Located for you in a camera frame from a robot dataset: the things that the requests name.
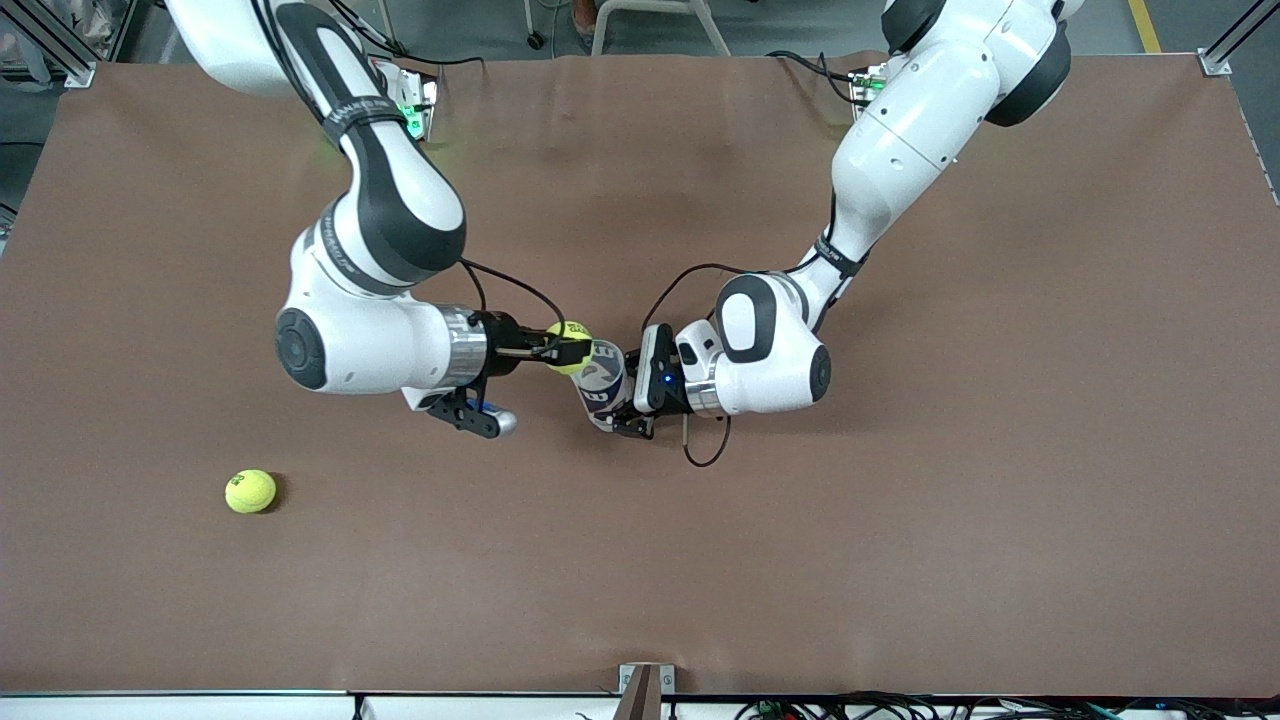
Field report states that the yellow tennis ball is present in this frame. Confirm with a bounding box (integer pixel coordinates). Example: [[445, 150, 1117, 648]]
[[545, 320, 594, 377], [224, 469, 278, 515]]

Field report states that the clear tennis ball can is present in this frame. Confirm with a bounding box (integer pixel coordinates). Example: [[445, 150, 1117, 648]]
[[577, 338, 646, 433]]

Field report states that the brown table cover sheet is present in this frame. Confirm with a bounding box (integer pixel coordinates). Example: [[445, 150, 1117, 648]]
[[0, 50, 1280, 698]]

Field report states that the black left gripper cable loop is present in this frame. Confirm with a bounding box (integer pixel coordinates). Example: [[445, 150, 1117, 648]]
[[682, 414, 733, 468]]

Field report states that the grey bracket with brown post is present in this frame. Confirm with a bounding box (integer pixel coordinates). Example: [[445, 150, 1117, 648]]
[[615, 663, 677, 720]]

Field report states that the black right arm base cable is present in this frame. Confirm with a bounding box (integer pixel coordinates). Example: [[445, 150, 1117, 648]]
[[335, 0, 488, 69]]

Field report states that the black arm base cable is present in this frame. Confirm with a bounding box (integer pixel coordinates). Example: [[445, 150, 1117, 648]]
[[766, 48, 881, 107], [335, 0, 488, 69]]

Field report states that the white stool frame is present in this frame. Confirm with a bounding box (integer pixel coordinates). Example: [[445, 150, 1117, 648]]
[[588, 0, 734, 58]]

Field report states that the black left arm base cable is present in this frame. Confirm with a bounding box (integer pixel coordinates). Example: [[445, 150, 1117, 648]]
[[766, 48, 881, 107]]

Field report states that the tangled black cable bundle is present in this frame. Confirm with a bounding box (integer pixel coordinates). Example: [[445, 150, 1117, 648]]
[[735, 692, 1280, 720]]

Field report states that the white table edge rail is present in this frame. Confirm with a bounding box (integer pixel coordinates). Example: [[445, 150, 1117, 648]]
[[0, 690, 1280, 720]]

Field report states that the silver aluminium frame profile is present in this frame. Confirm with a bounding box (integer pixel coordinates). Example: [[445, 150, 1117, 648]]
[[1195, 0, 1280, 78], [0, 0, 101, 89]]

